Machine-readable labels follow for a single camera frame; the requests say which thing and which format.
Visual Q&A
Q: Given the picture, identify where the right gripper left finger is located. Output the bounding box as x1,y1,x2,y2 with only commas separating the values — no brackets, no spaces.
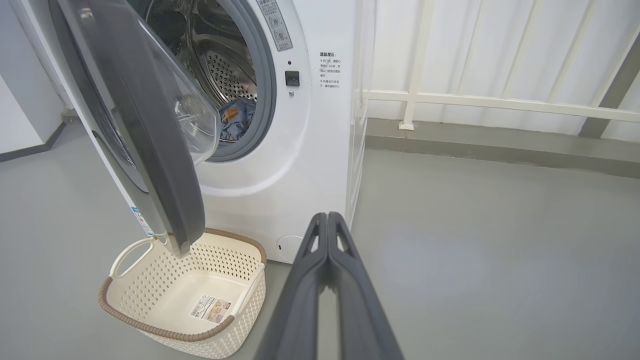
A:
254,212,331,360

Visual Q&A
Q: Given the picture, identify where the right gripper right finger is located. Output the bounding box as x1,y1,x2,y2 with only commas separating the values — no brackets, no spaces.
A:
327,211,405,360

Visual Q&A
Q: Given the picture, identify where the blue garment orange print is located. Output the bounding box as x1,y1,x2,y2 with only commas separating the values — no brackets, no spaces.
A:
219,97,257,143

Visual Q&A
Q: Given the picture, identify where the dark glass washing machine door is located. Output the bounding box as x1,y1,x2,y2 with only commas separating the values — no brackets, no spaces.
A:
47,0,222,259

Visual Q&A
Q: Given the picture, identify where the paper label inside basket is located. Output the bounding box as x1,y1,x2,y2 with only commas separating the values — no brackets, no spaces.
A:
189,294,232,325

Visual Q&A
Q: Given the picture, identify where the cream laundry basket brown rim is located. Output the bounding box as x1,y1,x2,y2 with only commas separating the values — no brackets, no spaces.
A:
98,227,267,360

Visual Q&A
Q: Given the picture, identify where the white washing machine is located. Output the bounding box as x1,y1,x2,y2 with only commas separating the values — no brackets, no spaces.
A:
10,0,378,264

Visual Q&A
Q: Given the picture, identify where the round filter cover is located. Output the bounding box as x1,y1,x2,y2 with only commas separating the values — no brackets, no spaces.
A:
276,235,304,264

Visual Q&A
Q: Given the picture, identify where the blue energy label sticker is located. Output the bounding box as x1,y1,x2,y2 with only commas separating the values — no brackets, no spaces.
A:
131,206,156,237

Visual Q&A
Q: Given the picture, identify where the white metal railing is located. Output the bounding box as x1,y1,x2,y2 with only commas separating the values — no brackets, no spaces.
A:
356,0,640,132

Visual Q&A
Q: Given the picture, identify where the grey instruction sticker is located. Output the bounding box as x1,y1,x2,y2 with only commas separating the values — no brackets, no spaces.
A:
256,0,294,52

